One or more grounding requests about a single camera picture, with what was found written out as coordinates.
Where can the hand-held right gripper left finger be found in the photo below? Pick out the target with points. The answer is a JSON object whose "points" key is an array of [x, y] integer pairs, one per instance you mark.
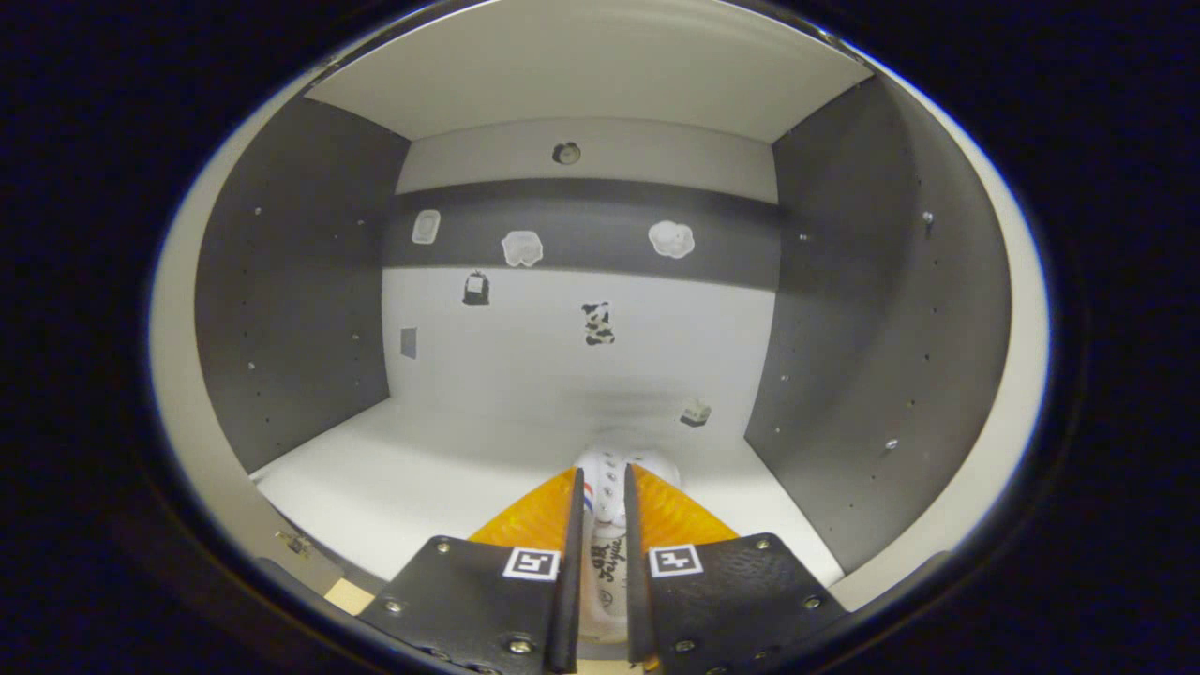
{"points": [[569, 600]]}

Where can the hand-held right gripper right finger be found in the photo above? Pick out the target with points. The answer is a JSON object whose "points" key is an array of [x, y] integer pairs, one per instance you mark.
{"points": [[637, 600]]}

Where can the white striped canvas shoe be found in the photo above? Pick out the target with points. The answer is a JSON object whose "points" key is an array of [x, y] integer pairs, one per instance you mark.
{"points": [[605, 487]]}

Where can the white shoe cabinet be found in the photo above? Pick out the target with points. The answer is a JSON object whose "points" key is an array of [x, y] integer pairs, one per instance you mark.
{"points": [[450, 459]]}

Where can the metal door hinge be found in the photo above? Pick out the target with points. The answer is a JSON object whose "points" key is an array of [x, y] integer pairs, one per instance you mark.
{"points": [[295, 544]]}

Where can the white cabinet shelf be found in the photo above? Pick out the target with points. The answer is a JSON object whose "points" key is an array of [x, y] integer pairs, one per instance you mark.
{"points": [[581, 66]]}

